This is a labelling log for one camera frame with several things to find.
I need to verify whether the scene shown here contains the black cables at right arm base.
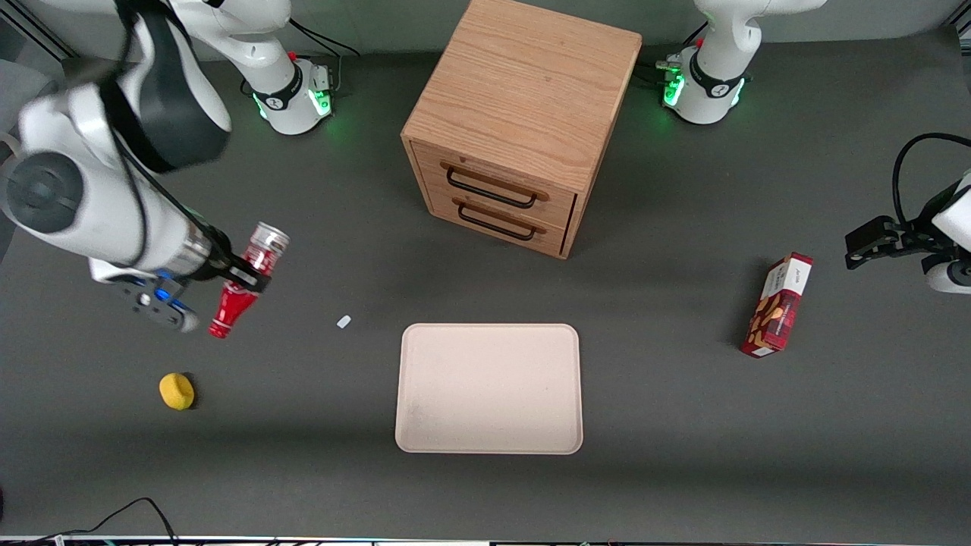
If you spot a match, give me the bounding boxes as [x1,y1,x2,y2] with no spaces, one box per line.
[282,18,362,98]

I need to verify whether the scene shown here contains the wooden drawer cabinet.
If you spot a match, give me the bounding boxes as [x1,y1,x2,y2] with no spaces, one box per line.
[400,0,644,261]

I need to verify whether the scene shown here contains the black cables at arm base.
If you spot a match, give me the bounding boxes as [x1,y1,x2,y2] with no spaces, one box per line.
[282,18,362,98]
[636,21,710,88]

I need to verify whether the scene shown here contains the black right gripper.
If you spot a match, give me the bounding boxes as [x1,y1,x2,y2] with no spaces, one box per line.
[191,226,273,297]

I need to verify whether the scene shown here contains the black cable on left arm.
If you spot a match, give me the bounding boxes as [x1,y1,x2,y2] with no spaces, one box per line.
[892,132,971,227]

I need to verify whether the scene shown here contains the black cables at left arm base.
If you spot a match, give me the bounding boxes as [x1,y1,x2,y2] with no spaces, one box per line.
[636,21,710,88]

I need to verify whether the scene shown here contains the yellow sponge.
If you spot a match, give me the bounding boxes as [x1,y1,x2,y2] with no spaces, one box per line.
[159,372,196,412]

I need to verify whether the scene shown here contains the red snack box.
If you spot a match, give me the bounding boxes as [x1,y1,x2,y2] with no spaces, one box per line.
[740,252,815,359]

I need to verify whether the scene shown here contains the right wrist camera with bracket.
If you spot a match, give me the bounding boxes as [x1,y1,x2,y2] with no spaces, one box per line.
[88,256,203,335]

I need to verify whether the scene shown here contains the black cable at table edge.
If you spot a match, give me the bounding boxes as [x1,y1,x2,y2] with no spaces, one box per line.
[29,497,180,546]

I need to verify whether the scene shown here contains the wooden drawer front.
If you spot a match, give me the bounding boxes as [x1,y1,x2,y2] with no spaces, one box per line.
[413,141,579,230]
[427,185,571,256]

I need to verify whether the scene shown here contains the black metal drawer handle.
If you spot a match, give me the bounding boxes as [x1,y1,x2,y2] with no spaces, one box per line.
[445,166,539,210]
[457,202,538,243]

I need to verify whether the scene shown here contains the red coke bottle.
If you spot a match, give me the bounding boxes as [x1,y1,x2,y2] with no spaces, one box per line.
[208,221,291,340]

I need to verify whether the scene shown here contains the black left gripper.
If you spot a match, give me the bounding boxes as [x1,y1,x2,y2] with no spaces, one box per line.
[845,199,954,271]

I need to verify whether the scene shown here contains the beige plastic tray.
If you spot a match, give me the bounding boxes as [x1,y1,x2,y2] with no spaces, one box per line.
[394,323,584,456]

